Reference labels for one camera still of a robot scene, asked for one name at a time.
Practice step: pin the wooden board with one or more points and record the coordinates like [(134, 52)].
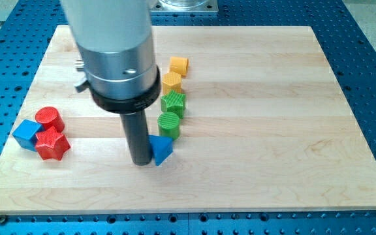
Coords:
[(266, 128)]

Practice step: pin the green cylinder block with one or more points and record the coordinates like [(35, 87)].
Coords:
[(169, 125)]

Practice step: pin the red cylinder block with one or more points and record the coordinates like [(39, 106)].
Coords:
[(49, 116)]

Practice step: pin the red star block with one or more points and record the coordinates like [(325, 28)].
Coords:
[(51, 144)]

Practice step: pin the green star block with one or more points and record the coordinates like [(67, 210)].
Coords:
[(174, 102)]

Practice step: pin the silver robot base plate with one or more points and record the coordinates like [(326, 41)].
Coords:
[(185, 6)]

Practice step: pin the yellow hexagon block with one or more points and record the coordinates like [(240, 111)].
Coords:
[(171, 82)]

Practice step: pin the yellow cylinder block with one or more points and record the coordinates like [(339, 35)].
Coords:
[(179, 65)]

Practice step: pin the blue cube block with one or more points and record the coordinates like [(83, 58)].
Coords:
[(25, 134)]

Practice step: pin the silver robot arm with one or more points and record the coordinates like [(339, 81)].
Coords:
[(115, 42)]

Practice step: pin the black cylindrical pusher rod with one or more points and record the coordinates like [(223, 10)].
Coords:
[(136, 132)]

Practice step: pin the blue triangle block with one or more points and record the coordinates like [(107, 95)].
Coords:
[(162, 147)]

